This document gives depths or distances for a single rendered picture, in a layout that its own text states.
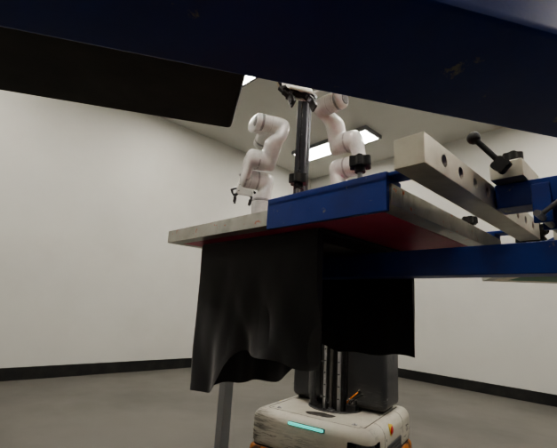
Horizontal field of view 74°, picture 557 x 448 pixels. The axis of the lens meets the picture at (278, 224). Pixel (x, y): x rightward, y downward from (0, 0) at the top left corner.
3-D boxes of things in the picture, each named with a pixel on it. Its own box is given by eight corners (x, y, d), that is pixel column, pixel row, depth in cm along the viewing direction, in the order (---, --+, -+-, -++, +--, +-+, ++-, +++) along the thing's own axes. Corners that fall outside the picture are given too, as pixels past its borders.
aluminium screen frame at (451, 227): (167, 243, 119) (168, 230, 119) (293, 264, 158) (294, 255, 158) (392, 204, 63) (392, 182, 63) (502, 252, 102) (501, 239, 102)
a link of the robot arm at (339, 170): (337, 196, 174) (338, 164, 178) (362, 192, 165) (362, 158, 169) (324, 191, 168) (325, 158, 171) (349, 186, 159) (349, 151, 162)
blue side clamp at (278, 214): (266, 229, 83) (267, 199, 85) (282, 233, 86) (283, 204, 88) (386, 210, 62) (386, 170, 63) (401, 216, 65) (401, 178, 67)
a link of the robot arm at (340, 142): (325, 104, 178) (359, 90, 165) (337, 181, 178) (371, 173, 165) (306, 100, 168) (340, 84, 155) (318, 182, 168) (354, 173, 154)
